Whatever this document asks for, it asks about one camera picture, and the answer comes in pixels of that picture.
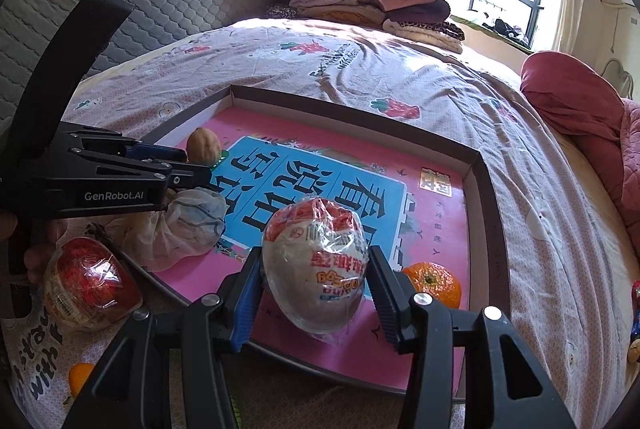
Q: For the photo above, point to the pink strawberry print bedsheet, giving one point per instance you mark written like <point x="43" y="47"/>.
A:
<point x="571" y="262"/>

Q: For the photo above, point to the brown cardboard box tray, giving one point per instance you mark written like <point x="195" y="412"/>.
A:
<point x="488" y="273"/>

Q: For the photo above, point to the cream drawstring cloth pouch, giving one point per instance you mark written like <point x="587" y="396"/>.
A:
<point x="189" y="226"/>

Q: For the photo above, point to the small colourful doll toy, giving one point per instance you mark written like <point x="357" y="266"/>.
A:
<point x="633" y="353"/>

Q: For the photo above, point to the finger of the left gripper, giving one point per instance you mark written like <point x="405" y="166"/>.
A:
<point x="155" y="152"/>
<point x="178" y="176"/>

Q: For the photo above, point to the orange tangerine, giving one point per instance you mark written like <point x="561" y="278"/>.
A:
<point x="437" y="281"/>
<point x="78" y="376"/>

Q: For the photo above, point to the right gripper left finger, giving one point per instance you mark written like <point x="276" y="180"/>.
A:
<point x="129" y="387"/>

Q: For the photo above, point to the red pink quilted blanket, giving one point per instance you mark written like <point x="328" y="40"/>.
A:
<point x="582" y="105"/>

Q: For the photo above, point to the brown walnut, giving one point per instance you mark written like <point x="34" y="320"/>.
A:
<point x="203" y="147"/>

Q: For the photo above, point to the pink children's book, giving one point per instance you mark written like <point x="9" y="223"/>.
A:
<point x="410" y="207"/>

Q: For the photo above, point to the red packaged egg snack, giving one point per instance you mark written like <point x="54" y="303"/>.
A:
<point x="86" y="288"/>

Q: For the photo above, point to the white packaged egg snack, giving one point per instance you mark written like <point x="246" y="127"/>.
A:
<point x="314" y="255"/>

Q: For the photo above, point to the orange tangerine in box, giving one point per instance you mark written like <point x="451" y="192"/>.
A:
<point x="437" y="281"/>

